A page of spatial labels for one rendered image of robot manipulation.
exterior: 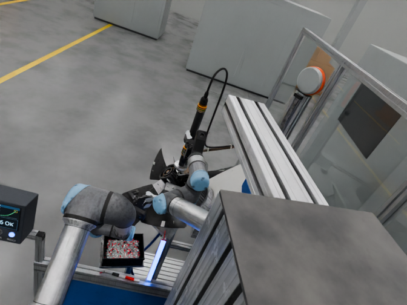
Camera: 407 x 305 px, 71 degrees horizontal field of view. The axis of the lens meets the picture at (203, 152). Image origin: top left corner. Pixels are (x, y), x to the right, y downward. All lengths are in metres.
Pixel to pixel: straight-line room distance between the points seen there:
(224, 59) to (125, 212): 6.01
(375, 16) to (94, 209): 14.21
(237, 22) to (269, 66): 1.22
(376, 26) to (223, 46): 9.17
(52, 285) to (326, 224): 0.86
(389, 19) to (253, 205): 14.69
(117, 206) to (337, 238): 0.80
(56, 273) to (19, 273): 1.59
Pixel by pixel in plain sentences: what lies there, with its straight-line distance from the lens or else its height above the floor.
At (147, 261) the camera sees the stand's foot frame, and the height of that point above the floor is 0.08.
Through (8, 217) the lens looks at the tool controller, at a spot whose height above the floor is 1.19.
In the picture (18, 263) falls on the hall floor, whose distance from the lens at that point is 2.70.
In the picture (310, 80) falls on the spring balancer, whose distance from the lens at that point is 1.76.
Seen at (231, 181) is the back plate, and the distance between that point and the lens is 1.73.
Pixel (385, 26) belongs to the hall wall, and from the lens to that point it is 14.98.
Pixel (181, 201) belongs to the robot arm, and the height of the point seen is 1.51.
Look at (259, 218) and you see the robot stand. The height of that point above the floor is 2.03.
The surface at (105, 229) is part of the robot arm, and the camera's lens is 1.46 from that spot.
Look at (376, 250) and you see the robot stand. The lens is 0.43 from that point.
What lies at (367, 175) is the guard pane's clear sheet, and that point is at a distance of 1.37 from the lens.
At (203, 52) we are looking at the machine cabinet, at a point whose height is 0.54.
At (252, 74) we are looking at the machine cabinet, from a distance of 6.99.
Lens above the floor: 2.25
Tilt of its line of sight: 33 degrees down
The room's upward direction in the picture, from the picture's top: 22 degrees clockwise
